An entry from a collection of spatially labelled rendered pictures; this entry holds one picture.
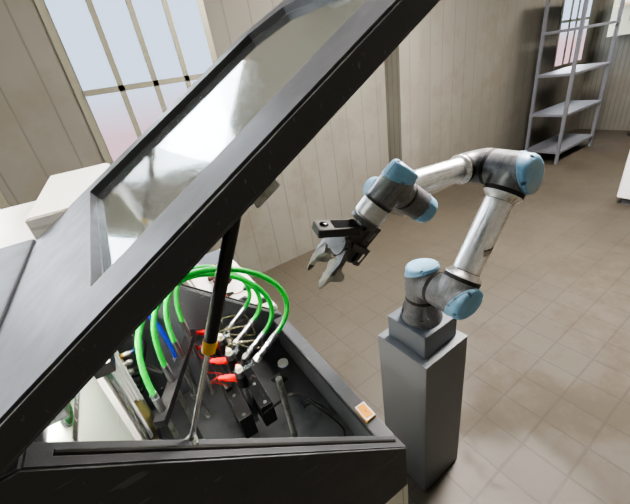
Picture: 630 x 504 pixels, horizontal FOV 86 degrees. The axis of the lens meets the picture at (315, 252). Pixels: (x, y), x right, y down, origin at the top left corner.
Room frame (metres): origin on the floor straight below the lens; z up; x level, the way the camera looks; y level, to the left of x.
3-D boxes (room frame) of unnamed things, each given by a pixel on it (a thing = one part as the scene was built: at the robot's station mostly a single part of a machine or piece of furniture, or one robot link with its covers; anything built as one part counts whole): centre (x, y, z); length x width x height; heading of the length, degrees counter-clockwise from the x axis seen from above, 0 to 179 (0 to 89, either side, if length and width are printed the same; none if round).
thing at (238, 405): (0.77, 0.31, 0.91); 0.34 x 0.10 x 0.15; 28
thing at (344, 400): (0.78, 0.04, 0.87); 0.62 x 0.04 x 0.16; 28
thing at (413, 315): (0.99, -0.36, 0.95); 0.15 x 0.15 x 0.10
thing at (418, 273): (0.98, -0.36, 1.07); 0.13 x 0.12 x 0.14; 25
